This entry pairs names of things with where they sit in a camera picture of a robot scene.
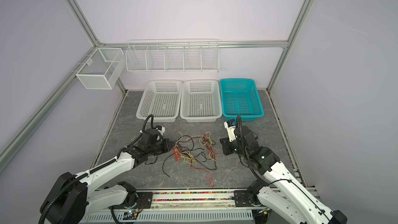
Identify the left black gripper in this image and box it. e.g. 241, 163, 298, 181
147, 138, 175, 157

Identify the cable bundle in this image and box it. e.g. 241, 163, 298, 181
161, 130, 218, 178

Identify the long red cable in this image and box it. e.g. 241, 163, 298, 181
189, 152, 224, 189

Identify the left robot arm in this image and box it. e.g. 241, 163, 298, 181
38, 115, 172, 224

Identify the left white plastic basket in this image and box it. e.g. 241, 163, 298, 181
136, 80, 182, 122

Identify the white plastic basket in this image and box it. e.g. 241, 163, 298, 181
136, 80, 182, 122
180, 80, 222, 122

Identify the teal plastic basket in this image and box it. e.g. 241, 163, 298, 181
220, 78, 264, 121

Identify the middle white plastic basket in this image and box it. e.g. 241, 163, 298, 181
180, 80, 222, 122

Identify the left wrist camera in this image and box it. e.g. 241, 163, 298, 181
155, 125, 165, 136

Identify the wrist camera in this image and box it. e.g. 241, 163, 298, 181
224, 119, 236, 142
155, 125, 165, 136

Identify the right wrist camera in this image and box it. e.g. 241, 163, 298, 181
224, 119, 236, 142

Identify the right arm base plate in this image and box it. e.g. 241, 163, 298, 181
232, 190, 262, 207

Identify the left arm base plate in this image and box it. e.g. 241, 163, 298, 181
125, 192, 153, 209

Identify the front aluminium rail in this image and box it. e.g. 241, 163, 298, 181
60, 187, 324, 214

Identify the white slotted cable duct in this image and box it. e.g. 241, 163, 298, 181
79, 210, 254, 224

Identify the white mesh wall box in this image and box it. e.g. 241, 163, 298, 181
76, 48, 126, 90

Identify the long white wire rack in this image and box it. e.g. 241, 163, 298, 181
125, 39, 220, 72

